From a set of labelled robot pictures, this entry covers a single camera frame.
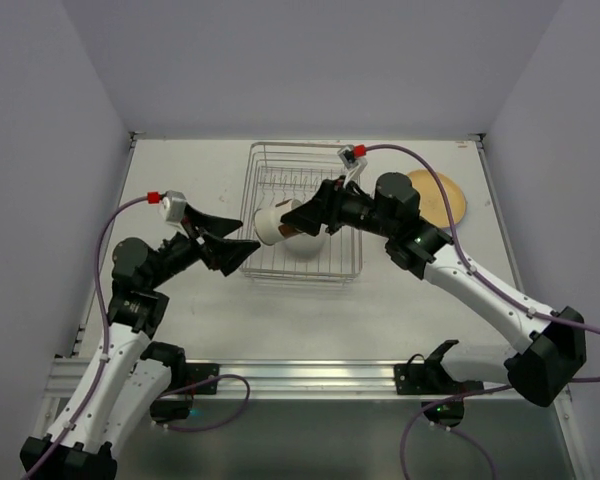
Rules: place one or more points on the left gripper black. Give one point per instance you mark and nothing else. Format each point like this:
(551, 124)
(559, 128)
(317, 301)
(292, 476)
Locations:
(197, 241)

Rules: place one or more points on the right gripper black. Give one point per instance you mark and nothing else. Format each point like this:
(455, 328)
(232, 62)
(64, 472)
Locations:
(331, 207)

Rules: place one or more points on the white bowl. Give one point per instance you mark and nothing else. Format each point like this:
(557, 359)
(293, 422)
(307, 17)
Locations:
(304, 246)

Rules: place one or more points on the white and brown cup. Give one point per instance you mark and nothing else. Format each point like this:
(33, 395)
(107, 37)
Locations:
(268, 224)

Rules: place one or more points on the yellow plate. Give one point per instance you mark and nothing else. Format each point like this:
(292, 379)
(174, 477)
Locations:
(432, 205)

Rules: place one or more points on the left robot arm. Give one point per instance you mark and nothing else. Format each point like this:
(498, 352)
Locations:
(129, 370)

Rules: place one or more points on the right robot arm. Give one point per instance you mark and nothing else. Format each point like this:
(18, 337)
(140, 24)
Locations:
(545, 348)

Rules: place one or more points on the metal wire dish rack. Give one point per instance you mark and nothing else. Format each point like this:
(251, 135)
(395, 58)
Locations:
(278, 171)

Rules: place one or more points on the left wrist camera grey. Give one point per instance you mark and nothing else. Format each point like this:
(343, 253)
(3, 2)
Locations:
(172, 207)

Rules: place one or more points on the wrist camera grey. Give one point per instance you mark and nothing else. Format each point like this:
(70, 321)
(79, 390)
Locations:
(353, 157)
(172, 207)

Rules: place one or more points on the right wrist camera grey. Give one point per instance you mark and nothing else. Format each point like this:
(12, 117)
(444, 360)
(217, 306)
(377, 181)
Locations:
(353, 157)

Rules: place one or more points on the aluminium front rail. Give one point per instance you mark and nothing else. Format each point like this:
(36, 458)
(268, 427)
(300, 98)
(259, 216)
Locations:
(273, 380)

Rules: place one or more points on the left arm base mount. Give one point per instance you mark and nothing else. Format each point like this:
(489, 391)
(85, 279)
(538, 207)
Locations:
(164, 410)

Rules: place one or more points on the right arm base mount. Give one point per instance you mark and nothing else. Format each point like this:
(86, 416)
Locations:
(421, 375)

